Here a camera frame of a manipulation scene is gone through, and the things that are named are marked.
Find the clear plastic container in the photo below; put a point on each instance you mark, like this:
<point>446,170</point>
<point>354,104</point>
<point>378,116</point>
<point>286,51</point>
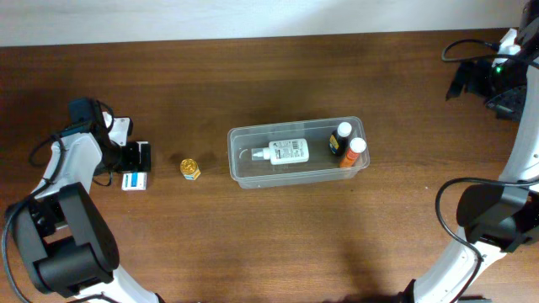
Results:
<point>322,165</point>

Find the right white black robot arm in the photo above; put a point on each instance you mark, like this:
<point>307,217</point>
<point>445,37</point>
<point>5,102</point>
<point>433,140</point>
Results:
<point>488,219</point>

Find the small gold lid jar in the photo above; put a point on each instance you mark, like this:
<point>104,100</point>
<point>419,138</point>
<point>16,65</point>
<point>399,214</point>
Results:
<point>190,169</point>

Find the white spray bottle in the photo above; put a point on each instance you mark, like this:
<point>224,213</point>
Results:
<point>282,152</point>

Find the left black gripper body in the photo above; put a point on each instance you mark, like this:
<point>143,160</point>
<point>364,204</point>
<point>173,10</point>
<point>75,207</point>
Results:
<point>140,156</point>

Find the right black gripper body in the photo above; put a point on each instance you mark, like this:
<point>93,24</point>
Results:
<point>472,77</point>

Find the dark bottle white cap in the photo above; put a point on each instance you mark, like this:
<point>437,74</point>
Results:
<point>339,139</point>

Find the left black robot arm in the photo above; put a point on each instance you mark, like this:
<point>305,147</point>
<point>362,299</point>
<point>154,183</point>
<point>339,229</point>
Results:
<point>64,242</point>

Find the white Panadol medicine box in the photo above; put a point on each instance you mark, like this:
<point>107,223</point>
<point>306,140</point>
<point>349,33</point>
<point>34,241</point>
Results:
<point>136,165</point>

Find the orange tube white cap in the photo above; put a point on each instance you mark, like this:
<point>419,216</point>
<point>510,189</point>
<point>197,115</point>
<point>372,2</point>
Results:
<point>356,147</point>

